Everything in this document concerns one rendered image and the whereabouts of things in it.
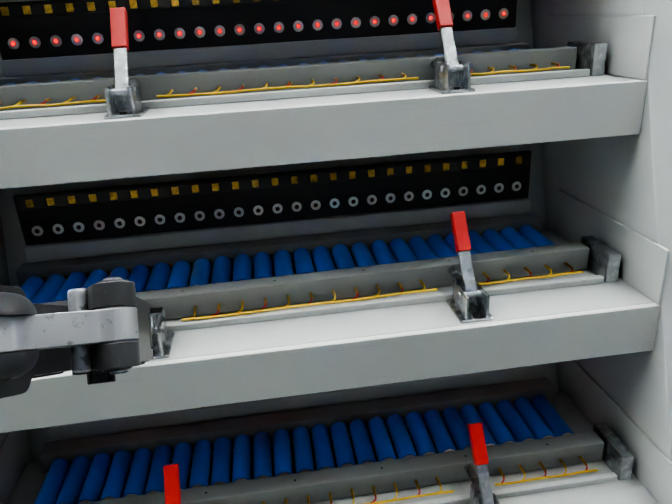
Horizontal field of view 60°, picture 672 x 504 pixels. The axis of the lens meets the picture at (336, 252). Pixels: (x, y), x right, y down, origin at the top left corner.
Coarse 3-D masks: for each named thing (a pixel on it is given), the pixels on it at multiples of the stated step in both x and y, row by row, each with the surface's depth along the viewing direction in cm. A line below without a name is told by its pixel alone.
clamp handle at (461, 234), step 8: (456, 216) 51; (464, 216) 51; (456, 224) 51; (464, 224) 51; (456, 232) 50; (464, 232) 50; (456, 240) 50; (464, 240) 50; (456, 248) 50; (464, 248) 50; (464, 256) 50; (464, 264) 50; (464, 272) 50; (472, 272) 50; (464, 280) 50; (472, 280) 50; (464, 288) 50; (472, 288) 50
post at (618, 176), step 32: (544, 0) 64; (576, 0) 58; (608, 0) 53; (640, 0) 48; (544, 160) 68; (576, 160) 61; (608, 160) 55; (640, 160) 51; (544, 192) 69; (576, 192) 62; (608, 192) 56; (640, 192) 51; (640, 224) 52; (640, 352) 53; (608, 384) 59; (640, 384) 54; (640, 416) 54
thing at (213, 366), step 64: (64, 256) 61; (640, 256) 51; (320, 320) 51; (384, 320) 50; (448, 320) 49; (512, 320) 49; (576, 320) 49; (640, 320) 50; (64, 384) 45; (128, 384) 46; (192, 384) 46; (256, 384) 47; (320, 384) 48
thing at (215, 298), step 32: (480, 256) 55; (512, 256) 55; (544, 256) 55; (576, 256) 56; (192, 288) 52; (224, 288) 52; (256, 288) 52; (288, 288) 52; (320, 288) 53; (352, 288) 54; (384, 288) 54; (416, 288) 55
